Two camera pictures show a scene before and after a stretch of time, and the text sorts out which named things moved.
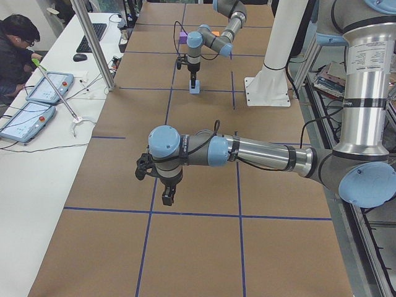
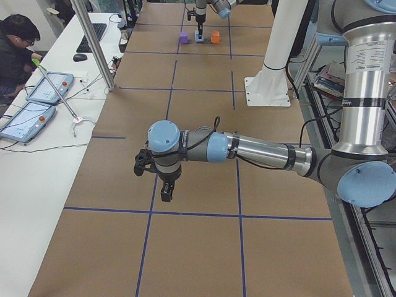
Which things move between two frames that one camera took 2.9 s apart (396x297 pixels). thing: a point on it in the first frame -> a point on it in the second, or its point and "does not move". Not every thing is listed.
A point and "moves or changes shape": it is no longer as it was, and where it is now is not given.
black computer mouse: (79, 57) does not move
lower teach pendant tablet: (28, 121) does not move
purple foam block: (183, 38) does not move
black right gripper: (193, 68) -> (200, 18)
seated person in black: (18, 34) does not move
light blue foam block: (197, 90) moves or changes shape
